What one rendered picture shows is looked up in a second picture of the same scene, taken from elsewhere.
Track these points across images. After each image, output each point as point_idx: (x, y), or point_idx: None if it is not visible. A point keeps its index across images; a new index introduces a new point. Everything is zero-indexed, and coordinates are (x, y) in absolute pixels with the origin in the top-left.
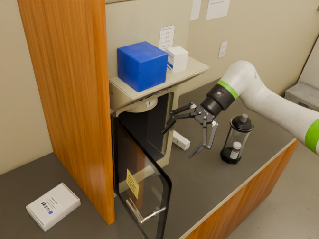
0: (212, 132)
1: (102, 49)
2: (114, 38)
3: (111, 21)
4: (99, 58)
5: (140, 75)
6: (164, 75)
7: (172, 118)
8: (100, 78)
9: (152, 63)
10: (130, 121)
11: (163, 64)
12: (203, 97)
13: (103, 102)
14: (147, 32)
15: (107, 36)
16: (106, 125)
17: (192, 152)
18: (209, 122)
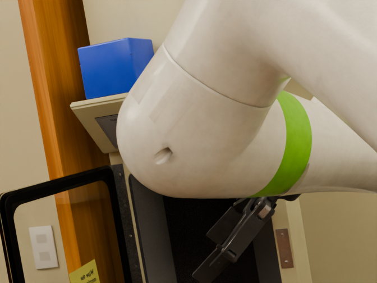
0: (245, 220)
1: (32, 31)
2: (101, 36)
3: (94, 13)
4: (29, 42)
5: (82, 69)
6: (131, 76)
7: (234, 208)
8: (33, 70)
9: (100, 52)
10: (273, 266)
11: (123, 56)
12: None
13: (42, 109)
14: (157, 27)
15: (91, 33)
16: (51, 152)
17: (202, 263)
18: (257, 203)
